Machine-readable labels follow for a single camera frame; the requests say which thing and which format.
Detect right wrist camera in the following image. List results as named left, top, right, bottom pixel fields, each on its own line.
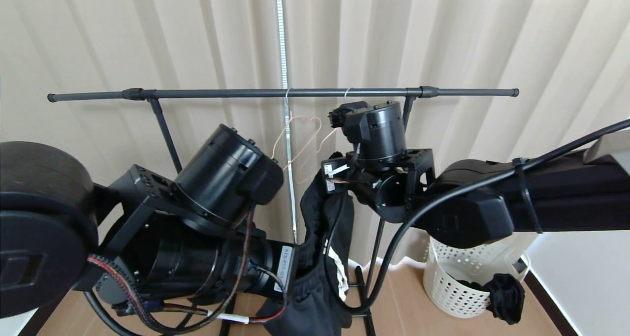
left=328, top=101, right=370, bottom=130

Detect beige curtain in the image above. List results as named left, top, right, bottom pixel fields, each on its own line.
left=0, top=0, right=630, bottom=273

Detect black shorts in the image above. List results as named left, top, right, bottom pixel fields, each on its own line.
left=256, top=152, right=356, bottom=336

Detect white laundry basket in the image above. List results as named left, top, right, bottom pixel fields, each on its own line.
left=423, top=235, right=531, bottom=319

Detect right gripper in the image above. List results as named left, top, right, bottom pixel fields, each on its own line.
left=321, top=152, right=394, bottom=199

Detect black clothes rack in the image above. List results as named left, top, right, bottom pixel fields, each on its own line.
left=47, top=86, right=520, bottom=336

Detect pink clothes hanger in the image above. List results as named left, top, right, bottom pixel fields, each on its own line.
left=295, top=88, right=352, bottom=174
left=271, top=88, right=323, bottom=174

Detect black garment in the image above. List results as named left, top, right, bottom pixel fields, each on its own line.
left=460, top=273, right=526, bottom=325

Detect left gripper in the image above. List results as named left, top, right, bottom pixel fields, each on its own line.
left=133, top=217, right=302, bottom=307

